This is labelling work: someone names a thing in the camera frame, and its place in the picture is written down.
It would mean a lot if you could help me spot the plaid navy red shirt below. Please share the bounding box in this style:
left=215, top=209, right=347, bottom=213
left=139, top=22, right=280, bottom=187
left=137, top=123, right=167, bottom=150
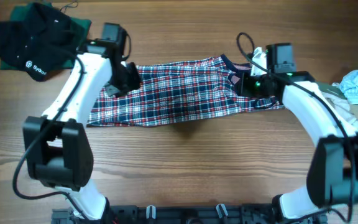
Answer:
left=87, top=54, right=283, bottom=127

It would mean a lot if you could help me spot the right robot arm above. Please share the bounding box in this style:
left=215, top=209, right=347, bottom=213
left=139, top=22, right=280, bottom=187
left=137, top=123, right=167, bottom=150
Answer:
left=243, top=43, right=358, bottom=223

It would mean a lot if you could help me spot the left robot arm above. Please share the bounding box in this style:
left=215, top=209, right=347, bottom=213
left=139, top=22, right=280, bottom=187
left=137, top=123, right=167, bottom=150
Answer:
left=12, top=23, right=141, bottom=223

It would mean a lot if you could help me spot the green cloth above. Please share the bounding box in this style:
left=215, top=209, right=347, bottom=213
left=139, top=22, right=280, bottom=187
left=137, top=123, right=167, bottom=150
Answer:
left=0, top=3, right=91, bottom=70

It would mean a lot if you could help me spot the black polo shirt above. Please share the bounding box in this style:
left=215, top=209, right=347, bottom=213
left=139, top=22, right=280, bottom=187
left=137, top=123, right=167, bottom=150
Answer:
left=0, top=3, right=80, bottom=82

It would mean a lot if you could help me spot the cream and tan garment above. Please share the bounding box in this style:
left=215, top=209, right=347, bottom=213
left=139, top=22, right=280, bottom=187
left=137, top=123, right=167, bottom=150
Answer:
left=316, top=82, right=358, bottom=130

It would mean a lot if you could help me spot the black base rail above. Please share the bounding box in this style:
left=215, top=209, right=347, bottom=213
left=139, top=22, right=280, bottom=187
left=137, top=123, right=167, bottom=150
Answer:
left=50, top=202, right=328, bottom=224

